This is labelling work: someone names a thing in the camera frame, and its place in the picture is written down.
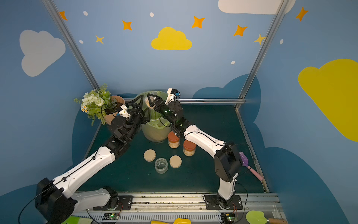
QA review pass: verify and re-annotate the beige jar lid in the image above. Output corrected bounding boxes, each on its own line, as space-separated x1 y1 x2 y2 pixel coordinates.
169 155 182 169
144 149 156 162

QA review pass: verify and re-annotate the beige-lid oatmeal jar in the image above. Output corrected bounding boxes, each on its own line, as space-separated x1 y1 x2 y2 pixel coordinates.
154 158 168 174
145 96 156 110

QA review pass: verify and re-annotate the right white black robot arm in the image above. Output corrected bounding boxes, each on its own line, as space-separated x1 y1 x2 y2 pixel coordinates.
147 93 242 203

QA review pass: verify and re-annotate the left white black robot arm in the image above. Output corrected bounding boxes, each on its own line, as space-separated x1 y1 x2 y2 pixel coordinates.
34 95 149 224

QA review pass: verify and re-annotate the rear brown-lid oatmeal jar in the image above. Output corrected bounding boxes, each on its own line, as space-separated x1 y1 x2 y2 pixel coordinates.
167 131 180 148

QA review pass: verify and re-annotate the brown-lid oatmeal jar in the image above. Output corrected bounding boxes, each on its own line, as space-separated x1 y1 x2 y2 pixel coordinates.
183 140 197 157
167 131 180 148

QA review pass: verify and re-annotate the right brown-lid oatmeal jar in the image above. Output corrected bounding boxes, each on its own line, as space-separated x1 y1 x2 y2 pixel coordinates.
183 140 197 157

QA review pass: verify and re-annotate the green plastic bin liner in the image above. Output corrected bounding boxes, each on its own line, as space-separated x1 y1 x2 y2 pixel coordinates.
134 91 170 129

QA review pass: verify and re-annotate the mesh waste bin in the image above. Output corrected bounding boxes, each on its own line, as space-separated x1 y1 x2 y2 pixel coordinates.
139 90 175 143

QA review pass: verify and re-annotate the artificial white flower plant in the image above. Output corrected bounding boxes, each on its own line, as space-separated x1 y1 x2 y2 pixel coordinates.
74 84 111 125

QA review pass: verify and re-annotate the left controller board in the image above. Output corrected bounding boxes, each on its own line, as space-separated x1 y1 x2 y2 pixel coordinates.
102 213 120 221

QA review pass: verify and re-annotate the controller board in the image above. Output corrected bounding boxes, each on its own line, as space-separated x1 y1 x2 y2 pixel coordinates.
220 213 237 224
102 213 120 221

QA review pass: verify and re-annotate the yellow scoop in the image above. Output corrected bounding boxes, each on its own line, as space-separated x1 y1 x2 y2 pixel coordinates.
150 218 192 224

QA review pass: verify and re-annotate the green tool front left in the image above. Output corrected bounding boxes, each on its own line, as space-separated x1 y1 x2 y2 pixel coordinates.
61 216 93 224

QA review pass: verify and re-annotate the right controller board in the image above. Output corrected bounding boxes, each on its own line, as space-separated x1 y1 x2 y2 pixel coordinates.
220 213 237 224

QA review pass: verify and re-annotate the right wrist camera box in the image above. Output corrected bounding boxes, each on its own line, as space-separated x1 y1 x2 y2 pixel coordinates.
165 88 180 105

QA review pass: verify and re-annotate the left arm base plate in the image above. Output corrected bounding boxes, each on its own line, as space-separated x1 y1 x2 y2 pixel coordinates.
104 195 133 211

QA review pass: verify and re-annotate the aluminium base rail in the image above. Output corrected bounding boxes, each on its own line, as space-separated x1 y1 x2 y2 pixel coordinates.
71 189 287 224

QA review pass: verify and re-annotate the purple pink-handled scoop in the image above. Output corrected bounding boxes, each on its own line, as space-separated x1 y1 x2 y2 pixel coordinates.
239 151 264 182

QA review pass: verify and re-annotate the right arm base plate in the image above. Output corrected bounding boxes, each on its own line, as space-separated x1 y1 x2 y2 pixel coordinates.
203 195 243 210

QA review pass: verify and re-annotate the green spatula wooden handle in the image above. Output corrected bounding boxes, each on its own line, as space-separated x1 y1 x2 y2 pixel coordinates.
245 211 288 224

